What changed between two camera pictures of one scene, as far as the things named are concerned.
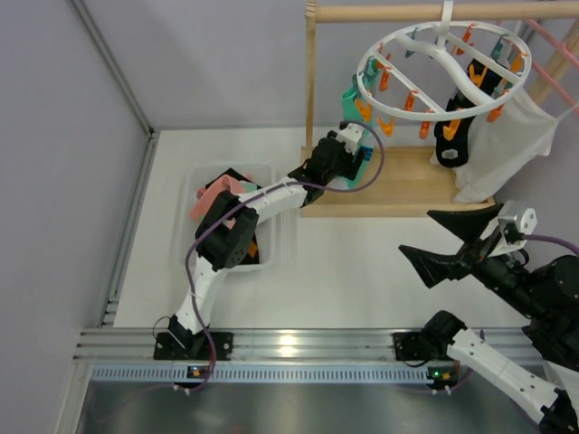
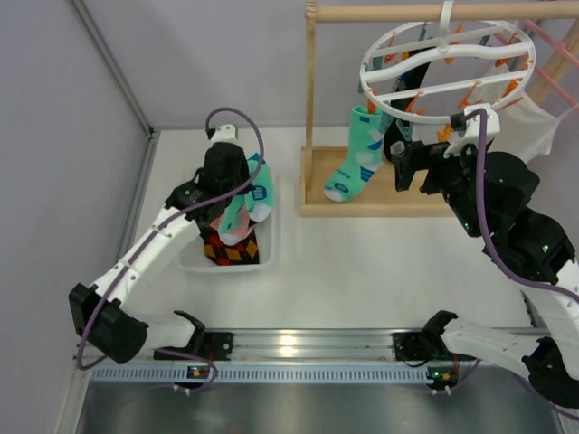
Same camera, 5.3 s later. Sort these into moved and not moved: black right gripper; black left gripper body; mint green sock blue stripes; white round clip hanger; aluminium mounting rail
Moved: mint green sock blue stripes; black left gripper body; black right gripper
Not moved: aluminium mounting rail; white round clip hanger
